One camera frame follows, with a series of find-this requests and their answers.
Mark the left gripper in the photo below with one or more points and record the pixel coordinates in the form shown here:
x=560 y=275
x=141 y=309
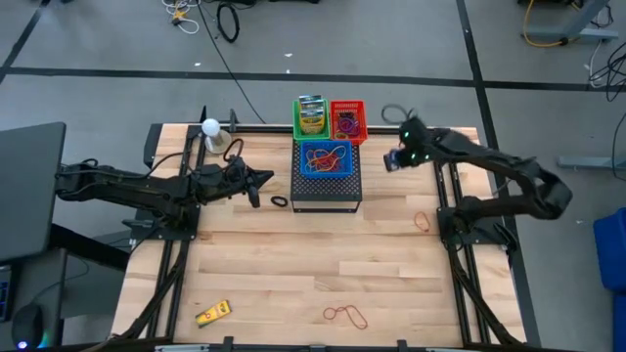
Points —
x=222 y=178

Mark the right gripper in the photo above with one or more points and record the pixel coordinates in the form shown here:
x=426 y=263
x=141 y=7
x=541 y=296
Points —
x=418 y=142

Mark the blue coil wristband keyring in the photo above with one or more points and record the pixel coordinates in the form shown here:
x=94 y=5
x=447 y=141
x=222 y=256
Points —
x=391 y=160

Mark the black coil wristband keyring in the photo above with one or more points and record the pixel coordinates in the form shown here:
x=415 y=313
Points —
x=272 y=200
x=347 y=116

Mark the red plastic basket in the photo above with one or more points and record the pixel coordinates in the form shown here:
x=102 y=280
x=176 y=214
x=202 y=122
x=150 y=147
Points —
x=363 y=137

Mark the blue plastic basket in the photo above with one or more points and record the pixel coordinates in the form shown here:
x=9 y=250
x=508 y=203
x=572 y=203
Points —
x=344 y=146

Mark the purple coil wristband keyring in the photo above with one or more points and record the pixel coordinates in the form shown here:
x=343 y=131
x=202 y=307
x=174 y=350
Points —
x=342 y=126
x=356 y=122

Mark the yellow rubber band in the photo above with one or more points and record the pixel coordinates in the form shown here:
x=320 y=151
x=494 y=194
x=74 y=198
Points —
x=309 y=155

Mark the orange rubber band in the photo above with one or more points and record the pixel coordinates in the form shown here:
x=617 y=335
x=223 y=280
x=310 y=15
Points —
x=415 y=221
x=313 y=157

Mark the green coil wristband keyring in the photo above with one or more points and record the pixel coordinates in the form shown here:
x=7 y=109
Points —
x=338 y=135

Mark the green plastic basket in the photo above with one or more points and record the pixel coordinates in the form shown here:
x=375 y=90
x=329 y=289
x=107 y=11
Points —
x=296 y=132

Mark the pile of coloured rubber bands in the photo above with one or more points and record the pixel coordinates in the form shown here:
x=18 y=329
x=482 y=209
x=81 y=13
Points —
x=326 y=169

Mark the yellow crayon box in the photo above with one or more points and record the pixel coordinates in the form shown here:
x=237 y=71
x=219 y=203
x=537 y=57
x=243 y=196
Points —
x=212 y=314

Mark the red rubber band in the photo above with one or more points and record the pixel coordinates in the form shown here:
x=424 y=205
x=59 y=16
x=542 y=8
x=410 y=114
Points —
x=344 y=309

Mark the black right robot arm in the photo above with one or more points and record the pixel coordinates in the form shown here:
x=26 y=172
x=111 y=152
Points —
x=513 y=166

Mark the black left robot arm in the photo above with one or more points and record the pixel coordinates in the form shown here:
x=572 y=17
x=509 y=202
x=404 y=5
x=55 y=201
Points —
x=137 y=188

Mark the black side desk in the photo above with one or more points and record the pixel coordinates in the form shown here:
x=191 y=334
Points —
x=78 y=247

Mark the grey desk leg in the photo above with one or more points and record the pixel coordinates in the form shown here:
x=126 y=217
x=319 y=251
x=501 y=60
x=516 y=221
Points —
x=572 y=33

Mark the large dark desk monitor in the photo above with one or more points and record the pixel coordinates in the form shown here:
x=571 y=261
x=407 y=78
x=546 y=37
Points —
x=29 y=190

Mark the black perforated metal stand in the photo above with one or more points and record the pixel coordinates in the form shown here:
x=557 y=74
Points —
x=325 y=193

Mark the white bulb brass lamp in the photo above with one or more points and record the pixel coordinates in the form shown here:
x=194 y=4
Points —
x=211 y=128

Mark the black table clamp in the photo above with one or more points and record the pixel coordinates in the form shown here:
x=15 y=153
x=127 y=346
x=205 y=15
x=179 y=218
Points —
x=228 y=343
x=402 y=345

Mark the blue storage bin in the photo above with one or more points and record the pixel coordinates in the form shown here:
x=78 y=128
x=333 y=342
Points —
x=621 y=322
x=613 y=249

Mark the black computer mouse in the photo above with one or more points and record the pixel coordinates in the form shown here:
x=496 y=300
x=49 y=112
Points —
x=27 y=325

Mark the black keyboard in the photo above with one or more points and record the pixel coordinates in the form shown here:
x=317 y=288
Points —
x=4 y=293

